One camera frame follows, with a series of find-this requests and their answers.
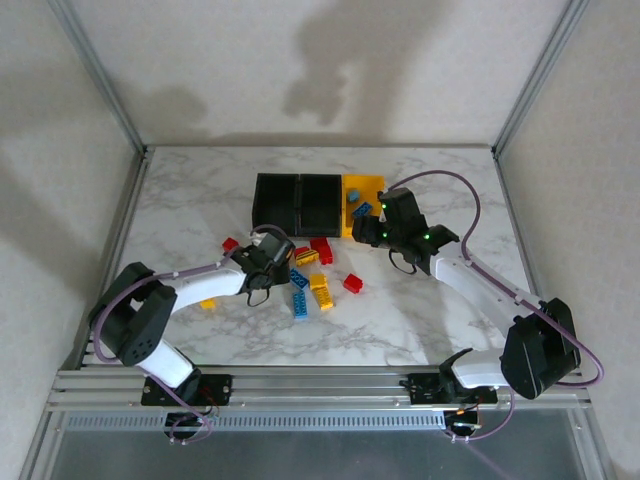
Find thin black cable loop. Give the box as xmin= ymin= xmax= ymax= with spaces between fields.
xmin=246 ymin=284 xmax=274 ymax=308
xmin=388 ymin=248 xmax=419 ymax=277

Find slotted grey cable duct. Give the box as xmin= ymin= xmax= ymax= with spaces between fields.
xmin=64 ymin=410 xmax=448 ymax=433

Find wide aluminium base rail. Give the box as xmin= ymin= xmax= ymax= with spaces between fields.
xmin=47 ymin=367 xmax=594 ymax=414

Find aluminium side rail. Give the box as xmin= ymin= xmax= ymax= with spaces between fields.
xmin=492 ymin=149 xmax=586 ymax=372
xmin=72 ymin=147 xmax=154 ymax=371

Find long yellow lego brick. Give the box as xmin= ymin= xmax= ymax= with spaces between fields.
xmin=308 ymin=273 xmax=335 ymax=313

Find yellow plastic bin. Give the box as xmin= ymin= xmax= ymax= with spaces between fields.
xmin=340 ymin=172 xmax=388 ymax=241

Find aluminium frame post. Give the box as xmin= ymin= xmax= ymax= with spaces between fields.
xmin=491 ymin=0 xmax=592 ymax=159
xmin=47 ymin=0 xmax=149 ymax=157

